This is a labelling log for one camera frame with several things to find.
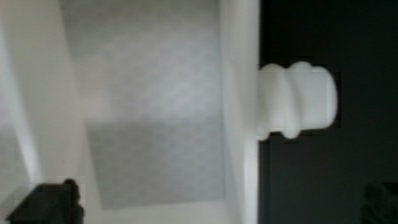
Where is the gripper left finger with black tip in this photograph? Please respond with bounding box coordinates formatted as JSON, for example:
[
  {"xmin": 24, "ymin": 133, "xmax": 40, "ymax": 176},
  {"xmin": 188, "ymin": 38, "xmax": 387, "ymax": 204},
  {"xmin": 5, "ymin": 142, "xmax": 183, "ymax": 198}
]
[{"xmin": 5, "ymin": 179, "xmax": 85, "ymax": 224}]

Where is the gripper right finger with black tip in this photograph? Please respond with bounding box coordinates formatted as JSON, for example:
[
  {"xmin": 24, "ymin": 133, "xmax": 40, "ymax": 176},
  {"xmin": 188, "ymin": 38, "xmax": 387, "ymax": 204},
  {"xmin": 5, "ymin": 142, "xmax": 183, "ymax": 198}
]
[{"xmin": 360, "ymin": 182, "xmax": 398, "ymax": 224}]

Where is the white cabinet body box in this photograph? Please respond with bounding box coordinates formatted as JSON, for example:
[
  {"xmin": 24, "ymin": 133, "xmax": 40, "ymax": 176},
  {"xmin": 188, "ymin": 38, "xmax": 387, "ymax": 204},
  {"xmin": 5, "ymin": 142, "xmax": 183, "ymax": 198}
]
[{"xmin": 0, "ymin": 0, "xmax": 337, "ymax": 224}]

